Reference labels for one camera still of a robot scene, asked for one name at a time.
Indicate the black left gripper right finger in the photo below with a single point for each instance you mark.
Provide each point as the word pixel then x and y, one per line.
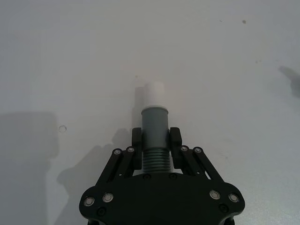
pixel 176 140

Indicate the cream vacuum bottle steel neck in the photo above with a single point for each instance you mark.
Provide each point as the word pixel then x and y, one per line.
pixel 155 131

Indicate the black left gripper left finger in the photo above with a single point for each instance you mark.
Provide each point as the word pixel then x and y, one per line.
pixel 136 140

